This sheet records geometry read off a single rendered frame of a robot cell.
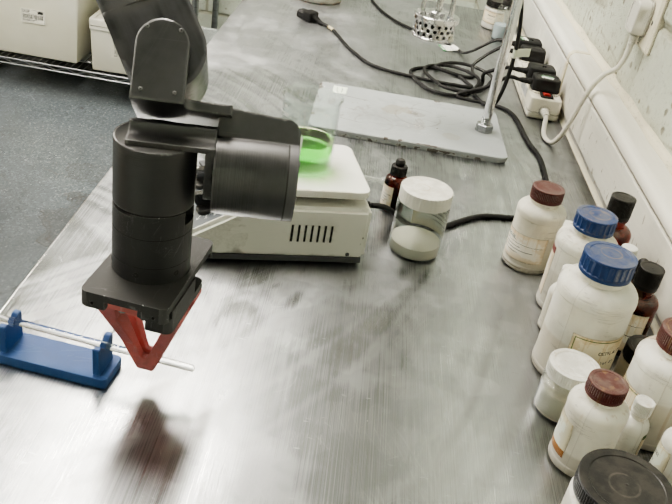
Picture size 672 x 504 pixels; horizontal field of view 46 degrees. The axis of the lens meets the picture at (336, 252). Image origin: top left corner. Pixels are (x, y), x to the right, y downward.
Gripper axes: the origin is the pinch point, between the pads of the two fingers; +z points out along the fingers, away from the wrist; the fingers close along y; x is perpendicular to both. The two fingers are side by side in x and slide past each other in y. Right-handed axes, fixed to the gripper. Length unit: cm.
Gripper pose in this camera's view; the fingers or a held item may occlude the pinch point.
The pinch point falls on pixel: (147, 357)
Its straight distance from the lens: 66.0
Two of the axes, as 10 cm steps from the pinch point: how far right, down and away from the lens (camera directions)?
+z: -1.5, 8.4, 5.2
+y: 1.9, -4.9, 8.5
